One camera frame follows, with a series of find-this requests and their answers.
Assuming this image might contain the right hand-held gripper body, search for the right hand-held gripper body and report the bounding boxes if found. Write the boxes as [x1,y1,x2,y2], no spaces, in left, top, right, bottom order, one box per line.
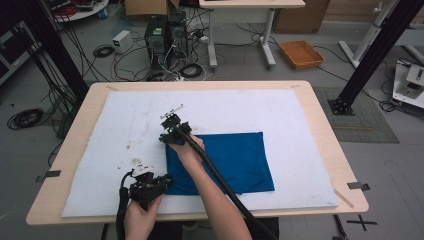
[159,104,193,136]

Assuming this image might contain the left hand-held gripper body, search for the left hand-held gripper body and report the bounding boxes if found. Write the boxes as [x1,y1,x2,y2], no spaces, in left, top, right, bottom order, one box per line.
[128,164,164,212]

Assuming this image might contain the blue t-shirt with white print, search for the blue t-shirt with white print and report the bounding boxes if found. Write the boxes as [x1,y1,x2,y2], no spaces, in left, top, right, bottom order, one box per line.
[164,131,276,197]

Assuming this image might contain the person's right hand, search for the person's right hand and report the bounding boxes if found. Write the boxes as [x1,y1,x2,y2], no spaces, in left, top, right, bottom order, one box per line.
[168,133,206,168]

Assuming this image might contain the person's left hand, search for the person's left hand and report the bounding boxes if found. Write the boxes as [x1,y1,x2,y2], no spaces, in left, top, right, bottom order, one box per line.
[123,195,163,236]

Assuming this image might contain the person's legs in dark trousers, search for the person's legs in dark trousers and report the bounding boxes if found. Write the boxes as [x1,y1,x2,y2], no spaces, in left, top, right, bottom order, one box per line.
[146,217,280,240]

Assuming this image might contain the white foam mat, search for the white foam mat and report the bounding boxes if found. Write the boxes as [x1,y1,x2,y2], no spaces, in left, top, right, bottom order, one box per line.
[61,88,340,218]

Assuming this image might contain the large black computer tower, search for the large black computer tower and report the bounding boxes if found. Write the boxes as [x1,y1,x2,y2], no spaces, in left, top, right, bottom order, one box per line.
[144,15,169,70]

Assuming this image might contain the small black computer tower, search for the small black computer tower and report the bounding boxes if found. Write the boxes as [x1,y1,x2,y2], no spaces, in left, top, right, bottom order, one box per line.
[167,11,189,60]

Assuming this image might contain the black tape strip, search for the black tape strip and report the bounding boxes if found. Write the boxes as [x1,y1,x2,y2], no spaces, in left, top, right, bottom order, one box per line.
[347,181,371,192]
[35,169,62,183]

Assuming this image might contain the white power supply box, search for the white power supply box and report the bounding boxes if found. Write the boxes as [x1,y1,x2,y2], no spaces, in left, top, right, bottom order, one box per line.
[112,29,134,54]

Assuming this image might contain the small cardboard box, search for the small cardboard box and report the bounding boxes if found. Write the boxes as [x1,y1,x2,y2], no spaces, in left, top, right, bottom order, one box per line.
[124,0,181,18]

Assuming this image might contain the round white table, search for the round white table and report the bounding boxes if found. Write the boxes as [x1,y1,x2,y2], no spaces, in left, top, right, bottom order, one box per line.
[43,0,110,23]

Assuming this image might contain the white-legged desk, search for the white-legged desk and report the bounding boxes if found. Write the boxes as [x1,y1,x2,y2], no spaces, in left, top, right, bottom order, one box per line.
[198,0,306,70]

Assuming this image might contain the orange tray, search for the orange tray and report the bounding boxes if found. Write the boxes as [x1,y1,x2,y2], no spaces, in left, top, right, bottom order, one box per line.
[278,39,325,71]

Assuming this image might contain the large cardboard box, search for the large cardboard box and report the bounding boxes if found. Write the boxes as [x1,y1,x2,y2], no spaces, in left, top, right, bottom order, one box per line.
[273,0,331,34]

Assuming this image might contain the grey shelf unit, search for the grey shelf unit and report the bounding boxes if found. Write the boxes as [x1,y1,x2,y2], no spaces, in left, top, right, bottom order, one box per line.
[0,21,43,84]

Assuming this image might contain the thin wooden stick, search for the thin wooden stick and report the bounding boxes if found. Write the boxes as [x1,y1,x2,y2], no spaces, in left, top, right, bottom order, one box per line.
[333,188,355,209]

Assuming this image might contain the grey floor mat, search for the grey floor mat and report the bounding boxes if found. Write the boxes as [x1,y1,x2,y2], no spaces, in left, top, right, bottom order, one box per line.
[313,87,400,144]

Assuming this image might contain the black tape cross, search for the black tape cross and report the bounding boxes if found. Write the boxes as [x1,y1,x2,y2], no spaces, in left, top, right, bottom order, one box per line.
[346,214,379,232]

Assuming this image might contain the white metal stand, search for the white metal stand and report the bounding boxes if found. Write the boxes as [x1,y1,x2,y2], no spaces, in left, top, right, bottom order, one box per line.
[338,0,401,69]

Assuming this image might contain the white electronic device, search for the white electronic device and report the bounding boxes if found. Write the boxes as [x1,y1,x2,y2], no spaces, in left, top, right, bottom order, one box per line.
[392,59,424,110]

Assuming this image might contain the left gripper black sleeved cable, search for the left gripper black sleeved cable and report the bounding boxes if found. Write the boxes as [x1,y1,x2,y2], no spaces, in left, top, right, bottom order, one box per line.
[115,169,136,240]

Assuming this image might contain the gripper black sleeved cable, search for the gripper black sleeved cable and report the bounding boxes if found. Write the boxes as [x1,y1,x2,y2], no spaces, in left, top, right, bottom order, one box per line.
[115,169,136,240]
[178,128,280,240]

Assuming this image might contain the thick coiled black cable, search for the thick coiled black cable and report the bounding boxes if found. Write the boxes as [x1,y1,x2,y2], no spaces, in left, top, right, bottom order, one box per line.
[179,63,204,79]

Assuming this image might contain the right gripper black sleeved cable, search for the right gripper black sleeved cable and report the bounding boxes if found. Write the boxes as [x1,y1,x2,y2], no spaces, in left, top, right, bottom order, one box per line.
[178,128,280,240]

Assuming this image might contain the small coiled black cable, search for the small coiled black cable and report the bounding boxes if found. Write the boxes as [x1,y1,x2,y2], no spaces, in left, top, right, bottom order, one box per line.
[92,44,115,59]

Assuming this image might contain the black metal frame post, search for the black metal frame post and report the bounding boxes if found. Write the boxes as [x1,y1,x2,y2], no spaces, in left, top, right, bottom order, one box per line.
[6,0,90,101]
[328,0,424,116]

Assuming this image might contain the large coiled black cable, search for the large coiled black cable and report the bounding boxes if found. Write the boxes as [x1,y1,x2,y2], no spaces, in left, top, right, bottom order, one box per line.
[7,108,45,131]

